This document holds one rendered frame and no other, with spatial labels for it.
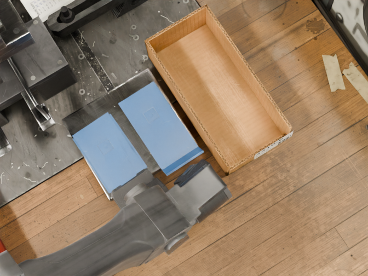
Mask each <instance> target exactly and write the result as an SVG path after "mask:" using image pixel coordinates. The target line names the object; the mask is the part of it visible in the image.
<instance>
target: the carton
mask: <svg viewBox="0 0 368 276"><path fill-rule="evenodd" d="M145 45H146V49H147V54H148V57H149V58H150V60H151V61H152V63H153V64H154V66H155V68H156V69H157V71H158V72H159V74H160V75H161V77H162V78H163V80H164V81H165V83H166V84H167V86H168V87H169V89H170V91H171V92H172V94H173V95H174V97H175V98H176V100H177V101H178V103H179V104H180V106H181V107H182V109H183V110H184V112H185V114H186V115H187V117H188V118H189V120H190V121H191V123H192V124H193V126H194V127H195V129H196V130H197V132H198V134H199V135H200V137H201V138H202V139H203V141H204V142H205V144H206V146H207V147H208V149H209V150H210V152H211V153H212V155H213V156H214V158H215V159H216V161H217V162H218V164H219V166H220V167H221V169H222V170H223V172H224V173H225V175H226V176H228V175H230V174H231V173H233V172H235V171H236V170H238V169H239V168H241V167H243V166H244V165H246V164H247V163H249V162H251V161H252V160H254V159H256V158H258V157H259V156H261V155H263V154H264V153H266V152H267V151H269V150H271V149H272V148H273V147H275V146H277V145H279V144H280V143H282V142H283V141H285V140H287V139H288V138H290V137H291V136H292V134H293V132H294V131H292V132H290V131H291V128H292V126H291V125H290V123H289V122H288V120H287V119H286V118H285V116H284V115H283V113H282V112H281V110H280V109H279V107H278V106H277V104H276V103H275V102H274V100H273V99H272V97H271V96H270V95H269V93H268V91H267V90H266V89H265V87H264V86H263V84H262V83H261V82H260V80H259V79H258V77H257V76H256V75H255V73H254V71H253V70H252V69H251V67H250V66H249V64H248V63H247V62H246V60H245V59H244V57H243V56H242V54H241V53H240V51H239V50H238V48H237V47H236V46H235V44H234V43H233V41H232V40H231V39H230V37H229V35H228V34H227V32H226V31H225V30H224V28H223V27H222V26H221V24H220V23H219V21H218V20H217V18H216V17H215V15H214V14H213V12H212V11H211V10H210V8H209V7H208V5H207V4H206V5H204V6H202V7H200V8H199V9H197V10H195V11H194V12H192V13H190V14H188V15H187V16H185V17H184V18H182V19H180V20H179V21H177V22H175V23H173V24H172V25H170V26H168V27H167V28H165V29H163V30H161V31H160V32H158V33H156V34H155V35H153V36H152V37H150V38H148V39H146V40H145Z"/></svg>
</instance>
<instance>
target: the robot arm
mask: <svg viewBox="0 0 368 276"><path fill-rule="evenodd" d="M111 197H112V198H113V200H114V201H115V202H116V204H117V205H118V207H119V208H120V211H119V212H118V213H117V214H116V215H115V216H114V218H113V219H112V220H110V221H109V222H108V223H106V224H105V225H104V226H102V227H101V228H99V229H97V230H96V231H94V232H92V233H90V234H88V235H86V236H85V237H83V238H81V239H80V240H78V241H76V242H74V243H72V244H70V245H69V246H67V247H65V248H63V249H61V250H59V251H56V252H54V253H52V254H48V255H46V256H42V257H39V258H35V259H29V260H25V261H23V262H21V263H19V264H17V263H16V262H15V261H14V259H13V258H12V256H11V255H10V253H9V252H8V251H7V250H6V251H4V252H2V253H0V276H113V275H114V274H116V273H118V272H121V271H123V270H126V269H128V268H131V267H138V266H140V265H142V264H144V263H145V264H146V263H148V262H149V261H151V260H152V259H154V258H156V257H157V256H159V255H160V254H162V253H163V252H165V253H166V254H167V255H170V254H171V253H173V251H175V250H176V249H177V248H178V247H179V246H181V245H182V244H183V243H184V242H186V241H187V240H188V239H189V236H188V234H187V233H188V231H189V230H190V229H191V228H192V226H193V225H194V224H196V223H201V222H202V221H203V220H204V219H206V218H207V217H208V216H209V215H211V214H212V213H213V212H214V211H215V210H216V209H218V208H219V207H220V206H221V205H222V204H224V203H225V202H226V201H227V200H229V199H230V198H231V197H232V194H231V192H230V191H229V189H228V188H227V185H226V184H225V183H224V181H223V180H222V179H221V178H220V177H219V176H218V174H217V173H216V172H215V170H214V169H213V167H212V166H211V164H210V163H209V162H207V161H206V160H204V159H201V160H200V161H199V163H198V164H193V165H190V166H189V167H188V168H187V169H186V171H185V172H184V173H183V174H182V175H181V176H179V177H178V178H177V180H176V181H175V182H174V187H172V188H171V189H168V188H167V186H166V185H165V184H163V183H162V182H161V180H160V179H159V178H154V176H153V175H152V173H151V172H150V171H149V170H148V169H143V170H141V171H140V172H138V173H137V174H136V176H135V177H133V178H132V179H131V180H129V181H128V182H126V183H125V184H123V185H122V186H121V185H120V186H118V187H117V188H115V189H114V190H113V191H112V192H111Z"/></svg>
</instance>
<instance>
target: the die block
mask: <svg viewBox="0 0 368 276"><path fill-rule="evenodd" d="M77 82H78V80H77V79H76V76H75V75H74V73H73V72H72V70H71V68H70V67H68V68H66V69H64V70H62V71H61V72H59V73H57V74H56V75H54V76H52V77H50V78H49V79H47V80H45V81H44V82H42V83H40V84H39V85H37V86H35V87H34V88H32V89H30V90H31V91H32V92H34V91H36V90H37V91H38V92H39V93H40V94H41V96H42V97H43V99H44V100H45V101H47V100H48V99H50V98H51V97H53V96H55V95H56V94H58V93H60V92H62V91H63V90H65V89H67V88H68V87H70V86H72V85H74V84H75V83H77ZM22 98H23V96H22V95H20V96H18V97H16V98H15V99H13V100H11V101H9V102H8V103H6V104H5V105H3V106H1V107H0V126H1V127H2V126H4V125H6V124H7V123H9V120H8V119H7V117H6V116H5V114H4V112H3V109H5V108H7V107H9V106H10V105H12V104H14V103H16V102H17V101H19V100H21V99H22Z"/></svg>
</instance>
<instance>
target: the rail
mask: <svg viewBox="0 0 368 276"><path fill-rule="evenodd" d="M7 60H8V61H9V63H10V65H11V67H12V68H13V70H14V72H15V74H16V75H17V77H18V79H19V80H20V82H21V84H22V86H23V87H24V89H25V90H26V92H27V94H28V95H29V97H30V99H31V101H32V102H33V104H34V106H35V107H36V106H37V105H39V103H38V101H37V100H36V98H35V96H34V95H33V93H32V91H30V89H29V88H28V86H27V84H26V83H25V81H24V79H23V78H22V76H21V74H20V72H19V71H18V69H17V68H16V66H15V64H14V63H13V61H12V59H11V58H8V59H7Z"/></svg>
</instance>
